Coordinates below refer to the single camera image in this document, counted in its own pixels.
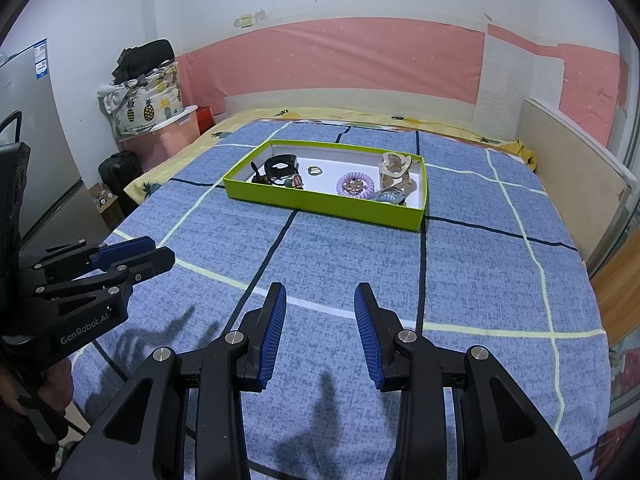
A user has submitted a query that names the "black wristband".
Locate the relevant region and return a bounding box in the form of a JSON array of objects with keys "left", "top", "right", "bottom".
[{"left": 263, "top": 155, "right": 300, "bottom": 185}]

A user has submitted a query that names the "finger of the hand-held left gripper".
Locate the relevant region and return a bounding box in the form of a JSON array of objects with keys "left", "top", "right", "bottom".
[
  {"left": 32, "top": 236, "right": 156, "bottom": 283},
  {"left": 35, "top": 247, "right": 177, "bottom": 306}
]

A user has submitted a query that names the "red box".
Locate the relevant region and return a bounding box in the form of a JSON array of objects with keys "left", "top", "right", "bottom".
[{"left": 195, "top": 106, "right": 216, "bottom": 136}]

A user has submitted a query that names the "pink storage cabinet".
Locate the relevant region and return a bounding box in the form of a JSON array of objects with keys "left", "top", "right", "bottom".
[{"left": 120, "top": 105, "right": 201, "bottom": 171}]

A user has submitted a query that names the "black bag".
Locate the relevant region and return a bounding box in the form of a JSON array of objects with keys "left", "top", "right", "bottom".
[{"left": 111, "top": 39, "right": 176, "bottom": 86}]

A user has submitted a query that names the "blue checked blanket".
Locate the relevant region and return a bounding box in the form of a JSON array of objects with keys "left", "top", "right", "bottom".
[{"left": 70, "top": 119, "right": 614, "bottom": 480}]

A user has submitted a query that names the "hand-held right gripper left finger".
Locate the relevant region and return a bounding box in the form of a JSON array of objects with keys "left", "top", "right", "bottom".
[{"left": 60, "top": 281, "right": 288, "bottom": 480}]

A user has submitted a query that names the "blue label sticker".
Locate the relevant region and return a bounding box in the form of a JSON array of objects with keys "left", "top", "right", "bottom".
[{"left": 33, "top": 39, "right": 50, "bottom": 81}]

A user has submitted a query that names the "pineapple print storage bag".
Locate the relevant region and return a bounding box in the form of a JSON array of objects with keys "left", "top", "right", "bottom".
[{"left": 97, "top": 62, "right": 184, "bottom": 137}]

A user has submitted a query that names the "purple spiral hair tie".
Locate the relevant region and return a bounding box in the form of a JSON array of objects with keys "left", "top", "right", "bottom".
[{"left": 335, "top": 172, "right": 375, "bottom": 198}]

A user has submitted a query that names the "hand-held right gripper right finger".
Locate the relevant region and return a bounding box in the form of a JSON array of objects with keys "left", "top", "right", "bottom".
[{"left": 353, "top": 282, "right": 583, "bottom": 480}]

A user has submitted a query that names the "glass sliding door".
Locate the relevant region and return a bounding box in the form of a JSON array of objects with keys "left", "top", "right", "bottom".
[{"left": 582, "top": 0, "right": 640, "bottom": 281}]

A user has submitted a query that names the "black suitcase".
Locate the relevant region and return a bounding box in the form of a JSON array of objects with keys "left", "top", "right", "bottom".
[{"left": 98, "top": 151, "right": 144, "bottom": 216}]

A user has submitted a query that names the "green shallow cardboard box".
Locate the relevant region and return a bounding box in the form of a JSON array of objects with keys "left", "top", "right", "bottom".
[{"left": 222, "top": 140, "right": 429, "bottom": 232}]

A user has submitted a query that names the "beige bed side panel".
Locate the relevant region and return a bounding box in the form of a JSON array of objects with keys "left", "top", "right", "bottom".
[{"left": 520, "top": 97, "right": 634, "bottom": 262}]

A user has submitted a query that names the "person's left hand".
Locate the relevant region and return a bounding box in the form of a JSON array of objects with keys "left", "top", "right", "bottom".
[{"left": 0, "top": 357, "right": 77, "bottom": 461}]

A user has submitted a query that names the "grey refrigerator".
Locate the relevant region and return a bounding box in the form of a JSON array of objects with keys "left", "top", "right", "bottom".
[{"left": 0, "top": 37, "right": 84, "bottom": 257}]

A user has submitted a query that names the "clear bag of gold jewelry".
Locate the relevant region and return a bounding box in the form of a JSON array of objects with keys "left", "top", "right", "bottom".
[{"left": 377, "top": 152, "right": 419, "bottom": 194}]

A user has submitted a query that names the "light blue hair tie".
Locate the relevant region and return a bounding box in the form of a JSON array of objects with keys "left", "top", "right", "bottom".
[{"left": 372, "top": 186, "right": 409, "bottom": 207}]

